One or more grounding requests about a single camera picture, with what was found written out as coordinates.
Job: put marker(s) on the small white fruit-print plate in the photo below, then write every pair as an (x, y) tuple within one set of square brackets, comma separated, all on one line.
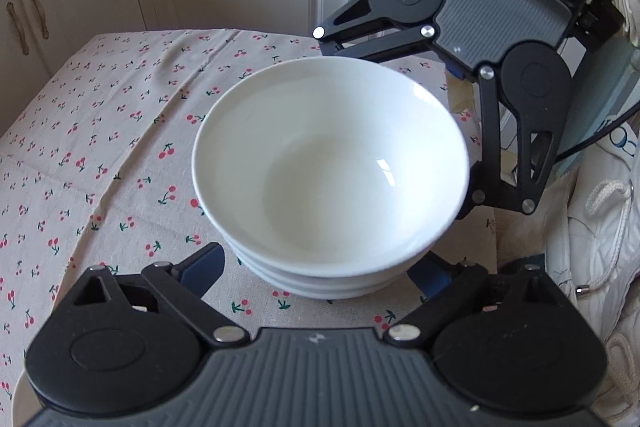
[(19, 402)]

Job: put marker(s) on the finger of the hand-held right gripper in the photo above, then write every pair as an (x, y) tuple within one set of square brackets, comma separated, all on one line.
[(382, 2), (490, 122)]

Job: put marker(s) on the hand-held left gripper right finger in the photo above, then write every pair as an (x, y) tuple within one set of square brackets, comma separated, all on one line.
[(432, 279)]

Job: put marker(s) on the large plain white bowl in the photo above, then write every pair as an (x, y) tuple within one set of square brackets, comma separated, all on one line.
[(280, 269)]

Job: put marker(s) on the white quilted jacket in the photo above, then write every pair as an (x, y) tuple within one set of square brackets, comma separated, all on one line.
[(590, 227)]

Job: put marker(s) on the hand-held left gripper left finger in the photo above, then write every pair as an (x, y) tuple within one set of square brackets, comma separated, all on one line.
[(205, 264)]

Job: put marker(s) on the cherry-print tablecloth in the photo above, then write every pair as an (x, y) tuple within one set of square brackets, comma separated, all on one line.
[(100, 132)]

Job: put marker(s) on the white floral bowl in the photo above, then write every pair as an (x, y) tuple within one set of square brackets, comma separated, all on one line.
[(330, 167)]

